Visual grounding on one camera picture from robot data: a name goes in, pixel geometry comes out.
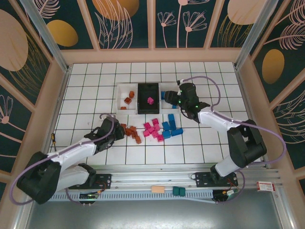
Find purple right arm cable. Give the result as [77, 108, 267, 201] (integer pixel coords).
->
[176, 75, 287, 205]

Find teal panel gold oval fern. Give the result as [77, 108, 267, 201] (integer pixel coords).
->
[252, 0, 305, 103]

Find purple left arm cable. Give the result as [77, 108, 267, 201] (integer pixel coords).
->
[11, 113, 120, 206]

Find grey slotted cable duct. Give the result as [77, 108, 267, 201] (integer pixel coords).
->
[51, 190, 215, 202]

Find aluminium table edge rail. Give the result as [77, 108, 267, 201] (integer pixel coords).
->
[40, 68, 72, 156]
[234, 68, 272, 169]

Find black plastic container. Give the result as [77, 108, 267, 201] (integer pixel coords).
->
[137, 83, 161, 115]

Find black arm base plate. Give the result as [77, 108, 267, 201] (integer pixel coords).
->
[195, 171, 238, 188]
[94, 173, 112, 189]

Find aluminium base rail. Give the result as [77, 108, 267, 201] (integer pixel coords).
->
[94, 164, 283, 191]

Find teal panel orange circle leaves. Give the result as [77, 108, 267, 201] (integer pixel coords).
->
[85, 0, 152, 50]

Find aluminium corner post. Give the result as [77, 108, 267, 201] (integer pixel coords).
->
[234, 0, 285, 70]
[20, 0, 72, 73]

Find teal panel pink fern leaves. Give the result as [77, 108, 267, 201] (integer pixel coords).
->
[271, 78, 305, 170]

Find teal panel flower gold lines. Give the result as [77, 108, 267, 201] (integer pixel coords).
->
[0, 73, 34, 172]

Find translucent white plastic container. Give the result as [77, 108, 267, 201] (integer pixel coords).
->
[116, 82, 139, 115]
[159, 82, 182, 113]

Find teal panel pink flowers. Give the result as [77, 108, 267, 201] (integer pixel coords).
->
[154, 0, 207, 49]

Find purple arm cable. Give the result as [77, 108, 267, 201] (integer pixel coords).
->
[176, 75, 287, 205]
[11, 113, 120, 206]

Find red white tag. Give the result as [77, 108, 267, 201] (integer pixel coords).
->
[256, 181, 275, 192]

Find teal panel large beige circle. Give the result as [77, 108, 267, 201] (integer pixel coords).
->
[0, 0, 52, 105]

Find green circuit board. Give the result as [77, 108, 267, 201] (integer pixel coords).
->
[80, 192, 100, 200]
[214, 189, 239, 200]

